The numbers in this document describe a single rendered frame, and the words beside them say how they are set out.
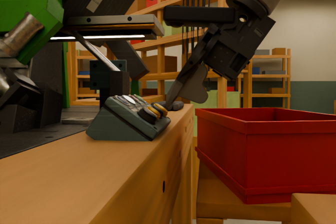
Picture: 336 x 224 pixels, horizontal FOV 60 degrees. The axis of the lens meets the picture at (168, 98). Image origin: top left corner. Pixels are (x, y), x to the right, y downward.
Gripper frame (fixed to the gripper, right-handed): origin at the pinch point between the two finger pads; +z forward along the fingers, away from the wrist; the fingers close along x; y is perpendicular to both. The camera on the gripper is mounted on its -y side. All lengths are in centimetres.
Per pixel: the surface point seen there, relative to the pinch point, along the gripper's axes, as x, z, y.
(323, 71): 934, -265, 274
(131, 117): -12.8, 3.4, -1.3
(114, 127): -12.8, 5.8, -2.3
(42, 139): -13.3, 12.6, -9.2
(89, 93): 819, 210, -283
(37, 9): 1.0, 0.5, -28.9
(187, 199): 79, 39, 26
